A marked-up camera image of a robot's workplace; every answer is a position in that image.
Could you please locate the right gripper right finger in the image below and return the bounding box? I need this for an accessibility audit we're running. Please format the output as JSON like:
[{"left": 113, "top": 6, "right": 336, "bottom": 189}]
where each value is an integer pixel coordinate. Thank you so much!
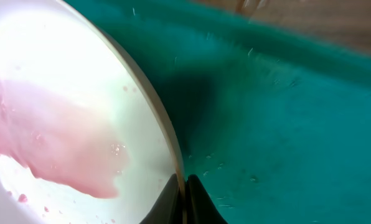
[{"left": 185, "top": 174, "right": 227, "bottom": 224}]

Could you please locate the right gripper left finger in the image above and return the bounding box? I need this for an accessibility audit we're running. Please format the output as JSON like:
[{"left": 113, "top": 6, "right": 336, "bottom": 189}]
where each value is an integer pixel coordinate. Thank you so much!
[{"left": 140, "top": 174, "right": 182, "bottom": 224}]

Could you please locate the white plate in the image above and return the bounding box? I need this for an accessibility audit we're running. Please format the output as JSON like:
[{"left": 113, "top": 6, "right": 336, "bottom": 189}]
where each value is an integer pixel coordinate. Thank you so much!
[{"left": 0, "top": 0, "right": 184, "bottom": 223}]

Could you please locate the teal plastic tray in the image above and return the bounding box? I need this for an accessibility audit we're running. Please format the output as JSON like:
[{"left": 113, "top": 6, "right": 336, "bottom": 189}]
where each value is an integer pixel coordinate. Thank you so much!
[{"left": 70, "top": 0, "right": 371, "bottom": 224}]

